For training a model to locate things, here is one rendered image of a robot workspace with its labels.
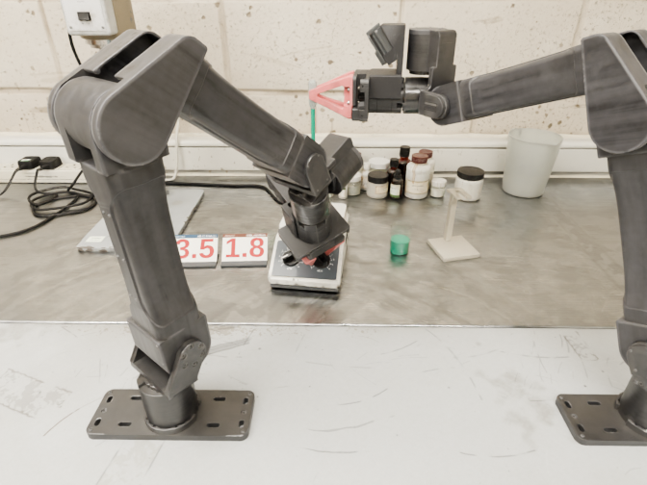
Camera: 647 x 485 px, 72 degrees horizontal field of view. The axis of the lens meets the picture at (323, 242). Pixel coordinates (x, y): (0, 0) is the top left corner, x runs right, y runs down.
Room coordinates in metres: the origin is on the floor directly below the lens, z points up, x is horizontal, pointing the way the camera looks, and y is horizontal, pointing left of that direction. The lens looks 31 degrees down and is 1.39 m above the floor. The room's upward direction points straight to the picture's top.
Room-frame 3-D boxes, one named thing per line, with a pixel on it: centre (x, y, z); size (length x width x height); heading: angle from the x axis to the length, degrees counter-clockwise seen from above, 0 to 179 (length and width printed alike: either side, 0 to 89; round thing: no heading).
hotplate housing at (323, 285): (0.76, 0.02, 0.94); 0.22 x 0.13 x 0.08; 173
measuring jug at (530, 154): (1.11, -0.53, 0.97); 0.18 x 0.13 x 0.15; 13
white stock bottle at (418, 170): (1.07, -0.24, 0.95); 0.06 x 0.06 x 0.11
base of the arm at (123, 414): (0.38, 0.19, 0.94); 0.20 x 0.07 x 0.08; 89
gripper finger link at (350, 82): (0.77, -0.02, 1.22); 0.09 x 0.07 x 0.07; 83
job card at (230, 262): (0.76, 0.16, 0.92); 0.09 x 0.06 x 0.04; 92
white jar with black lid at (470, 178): (1.06, -0.37, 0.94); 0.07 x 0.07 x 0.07
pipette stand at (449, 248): (0.79, -0.27, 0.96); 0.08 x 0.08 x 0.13; 13
